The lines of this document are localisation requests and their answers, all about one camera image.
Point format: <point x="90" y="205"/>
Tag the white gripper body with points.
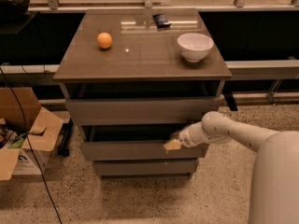
<point x="186" y="138"/>

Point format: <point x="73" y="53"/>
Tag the grey drawer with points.
<point x="139" y="111"/>
<point x="134" y="143"/>
<point x="149" y="167"/>

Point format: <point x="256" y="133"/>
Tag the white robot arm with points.
<point x="274" y="192"/>

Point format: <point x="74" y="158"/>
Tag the grey bottom drawer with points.
<point x="149" y="167"/>

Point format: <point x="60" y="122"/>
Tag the grey top drawer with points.
<point x="139" y="111"/>

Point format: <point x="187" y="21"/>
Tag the open cardboard box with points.
<point x="25" y="114"/>

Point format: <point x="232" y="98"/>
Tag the white ceramic bowl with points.
<point x="194" y="47"/>

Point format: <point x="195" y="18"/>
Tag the dark blue snack packet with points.
<point x="161" y="21"/>

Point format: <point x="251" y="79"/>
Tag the orange fruit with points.
<point x="104" y="40"/>

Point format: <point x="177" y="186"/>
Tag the items inside cardboard box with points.
<point x="9" y="138"/>

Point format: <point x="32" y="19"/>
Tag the black object on shelf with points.
<point x="13" y="7"/>

